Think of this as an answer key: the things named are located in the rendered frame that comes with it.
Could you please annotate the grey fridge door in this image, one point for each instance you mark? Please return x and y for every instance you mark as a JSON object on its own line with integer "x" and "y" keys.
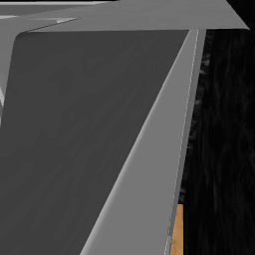
{"x": 83, "y": 132}

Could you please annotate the grey fridge body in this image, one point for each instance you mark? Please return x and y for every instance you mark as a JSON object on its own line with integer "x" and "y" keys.
{"x": 159, "y": 15}

